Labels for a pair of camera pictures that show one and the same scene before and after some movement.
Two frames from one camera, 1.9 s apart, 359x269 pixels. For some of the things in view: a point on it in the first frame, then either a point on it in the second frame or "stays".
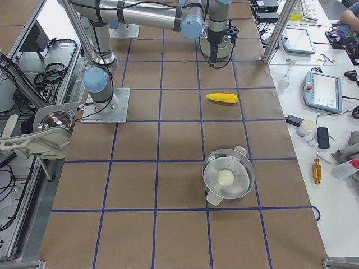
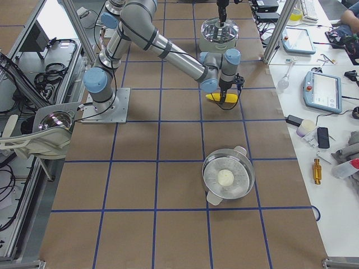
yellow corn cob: [225, 97] stays
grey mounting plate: [91, 115] stays
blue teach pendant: [322, 91] stays
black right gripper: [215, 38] to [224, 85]
